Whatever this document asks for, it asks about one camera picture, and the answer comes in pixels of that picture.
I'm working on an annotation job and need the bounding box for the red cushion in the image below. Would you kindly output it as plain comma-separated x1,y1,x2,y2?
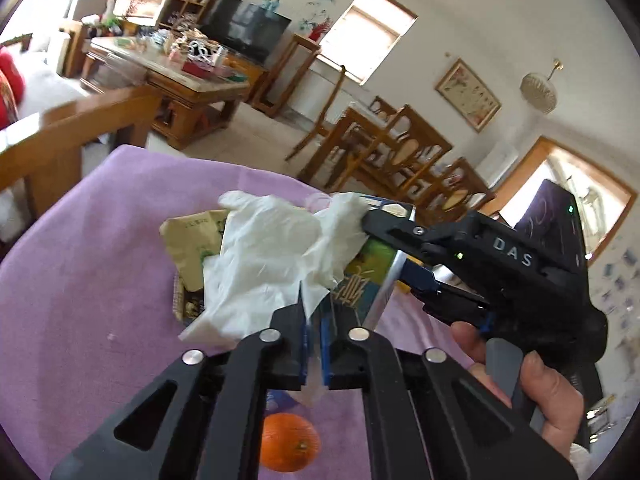
0,47,25,129

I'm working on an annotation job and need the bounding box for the flat screen television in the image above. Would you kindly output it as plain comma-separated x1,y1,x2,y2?
198,0,291,64

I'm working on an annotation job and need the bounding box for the orange fruit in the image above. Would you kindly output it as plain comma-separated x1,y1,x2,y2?
259,413,321,472

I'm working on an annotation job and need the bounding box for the wooden dining chair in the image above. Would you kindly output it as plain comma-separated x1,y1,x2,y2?
349,105,452,198
413,157,495,226

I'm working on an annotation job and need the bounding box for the white tissue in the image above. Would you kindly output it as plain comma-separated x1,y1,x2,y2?
180,191,370,348

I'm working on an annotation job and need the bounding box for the round ceiling lamp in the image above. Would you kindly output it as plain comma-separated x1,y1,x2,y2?
520,58,564,115

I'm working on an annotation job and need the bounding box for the wooden dining table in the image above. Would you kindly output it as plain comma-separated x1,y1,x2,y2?
288,103,399,191

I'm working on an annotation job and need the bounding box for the wooden dining chair front left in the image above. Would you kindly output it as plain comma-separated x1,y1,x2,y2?
349,105,452,198

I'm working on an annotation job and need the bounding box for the wooden coffee table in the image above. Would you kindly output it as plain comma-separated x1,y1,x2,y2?
80,37,248,150

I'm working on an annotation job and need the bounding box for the wooden tv cabinet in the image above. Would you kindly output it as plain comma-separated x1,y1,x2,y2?
224,52,268,103

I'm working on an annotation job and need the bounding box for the person's right hand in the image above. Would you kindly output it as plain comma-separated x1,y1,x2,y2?
450,322,584,460

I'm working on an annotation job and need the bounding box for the wooden dining chair front right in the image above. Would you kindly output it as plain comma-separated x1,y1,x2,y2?
413,157,495,226

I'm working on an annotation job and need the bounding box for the framed wall picture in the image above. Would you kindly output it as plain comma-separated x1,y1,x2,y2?
435,58,501,132

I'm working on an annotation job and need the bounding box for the wooden tall stand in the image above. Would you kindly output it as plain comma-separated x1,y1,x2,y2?
252,34,321,118

